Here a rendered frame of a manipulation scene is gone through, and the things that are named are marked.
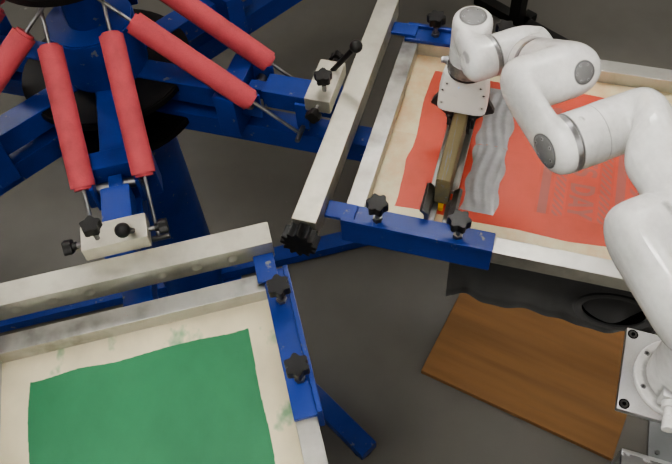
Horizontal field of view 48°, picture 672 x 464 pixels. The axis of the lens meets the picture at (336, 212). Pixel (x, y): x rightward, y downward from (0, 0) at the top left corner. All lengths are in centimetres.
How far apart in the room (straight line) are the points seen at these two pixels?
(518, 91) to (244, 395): 70
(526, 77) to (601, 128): 13
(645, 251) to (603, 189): 71
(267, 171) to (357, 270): 57
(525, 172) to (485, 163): 9
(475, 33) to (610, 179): 46
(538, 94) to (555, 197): 55
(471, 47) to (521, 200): 38
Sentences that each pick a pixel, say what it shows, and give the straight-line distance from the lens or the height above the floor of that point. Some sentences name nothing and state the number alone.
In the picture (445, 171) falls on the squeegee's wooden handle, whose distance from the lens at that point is 148.
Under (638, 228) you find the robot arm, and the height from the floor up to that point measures 147.
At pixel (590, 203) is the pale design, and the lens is 161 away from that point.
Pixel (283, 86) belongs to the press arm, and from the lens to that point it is 168.
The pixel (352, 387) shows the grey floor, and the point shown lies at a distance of 240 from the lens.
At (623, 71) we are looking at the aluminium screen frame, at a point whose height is 99.
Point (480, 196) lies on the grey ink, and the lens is 158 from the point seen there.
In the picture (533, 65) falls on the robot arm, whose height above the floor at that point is 146.
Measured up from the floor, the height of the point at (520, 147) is 96.
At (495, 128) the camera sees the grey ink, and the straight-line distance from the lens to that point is 170.
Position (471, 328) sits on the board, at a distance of 247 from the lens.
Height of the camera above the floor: 221
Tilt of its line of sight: 54 degrees down
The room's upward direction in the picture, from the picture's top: 6 degrees counter-clockwise
